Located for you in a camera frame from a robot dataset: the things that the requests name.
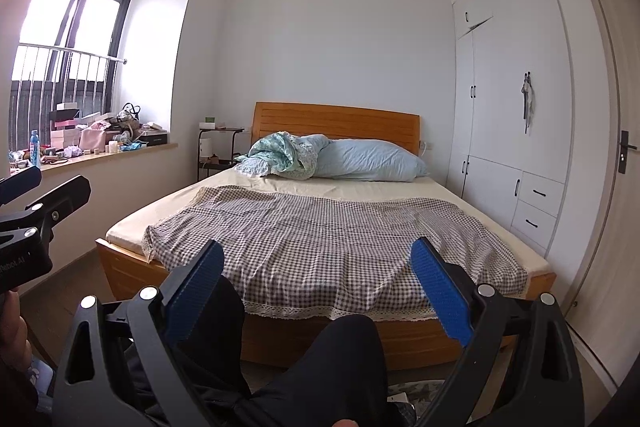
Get wooden bed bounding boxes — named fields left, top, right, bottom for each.
left=95, top=102, right=557, bottom=370

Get person's black trousers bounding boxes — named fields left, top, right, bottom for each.
left=122, top=274, right=416, bottom=427

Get checkered blanket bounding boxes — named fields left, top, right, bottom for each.
left=142, top=185, right=530, bottom=322

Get light blue pillow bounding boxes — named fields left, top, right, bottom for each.
left=315, top=139, right=430, bottom=182

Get pile of windowsill clutter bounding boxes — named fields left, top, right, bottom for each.
left=7, top=102, right=171, bottom=168

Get person's left hand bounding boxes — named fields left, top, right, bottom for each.
left=0, top=292, right=32, bottom=383

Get wooden windowsill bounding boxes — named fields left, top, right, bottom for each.
left=10, top=142, right=178, bottom=174

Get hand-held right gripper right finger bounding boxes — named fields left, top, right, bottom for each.
left=410, top=237, right=586, bottom=427

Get white wardrobe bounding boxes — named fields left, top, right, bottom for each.
left=446, top=0, right=576, bottom=260

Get hanging keys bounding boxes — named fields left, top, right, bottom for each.
left=520, top=72, right=535, bottom=135

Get white door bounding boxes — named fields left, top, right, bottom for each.
left=565, top=0, right=640, bottom=403

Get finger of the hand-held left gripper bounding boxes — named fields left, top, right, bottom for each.
left=0, top=165, right=43, bottom=208
left=24, top=174, right=92, bottom=244

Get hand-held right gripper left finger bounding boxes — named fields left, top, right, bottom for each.
left=52, top=239, right=253, bottom=427

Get green floral quilt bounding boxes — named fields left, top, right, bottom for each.
left=235, top=132, right=333, bottom=180

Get black frame bedside table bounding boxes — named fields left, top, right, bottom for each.
left=197, top=117, right=251, bottom=180

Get black frame window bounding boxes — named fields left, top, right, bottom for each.
left=10, top=0, right=133, bottom=152

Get patterned floor mat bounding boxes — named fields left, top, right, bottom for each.
left=387, top=379, right=453, bottom=427

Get black door handle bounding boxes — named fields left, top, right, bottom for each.
left=620, top=130, right=638, bottom=174

